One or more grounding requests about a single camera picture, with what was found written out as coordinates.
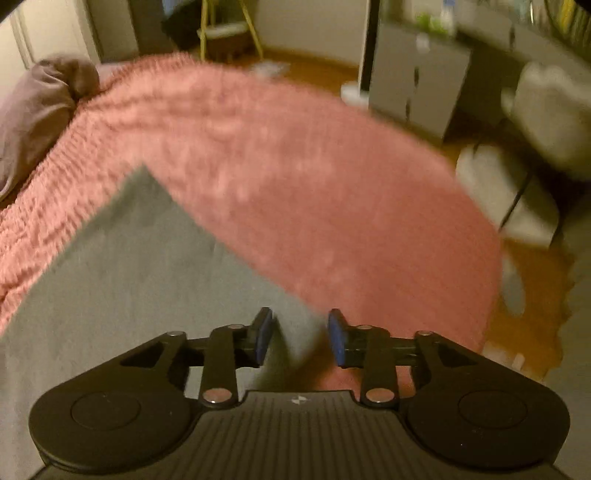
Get green object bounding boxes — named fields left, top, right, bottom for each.
left=414, top=13, right=452, bottom=36

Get grey desk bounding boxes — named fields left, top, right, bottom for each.
left=455, top=18, right=591, bottom=75

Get white round base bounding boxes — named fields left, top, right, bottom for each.
left=341, top=82, right=371, bottom=106

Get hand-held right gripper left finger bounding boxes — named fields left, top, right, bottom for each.
left=120, top=307, right=273, bottom=409

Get white storage box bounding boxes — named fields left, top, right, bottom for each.
left=455, top=143, right=561, bottom=250

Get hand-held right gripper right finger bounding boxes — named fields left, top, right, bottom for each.
left=328, top=308, right=467, bottom=408

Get pink ribbed blanket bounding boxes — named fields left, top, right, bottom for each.
left=0, top=52, right=506, bottom=393

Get white chair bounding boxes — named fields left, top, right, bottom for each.
left=501, top=60, right=591, bottom=176

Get yellow-legged stand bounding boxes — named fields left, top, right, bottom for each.
left=196, top=0, right=264, bottom=61

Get grey drawer cabinet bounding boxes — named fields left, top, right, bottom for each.
left=369, top=21, right=472, bottom=141

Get mauve pillow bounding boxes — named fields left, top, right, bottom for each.
left=0, top=58, right=100, bottom=199

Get grey pants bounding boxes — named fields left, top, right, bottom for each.
left=0, top=164, right=324, bottom=480

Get grey rug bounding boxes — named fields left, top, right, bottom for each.
left=545, top=222, right=591, bottom=384

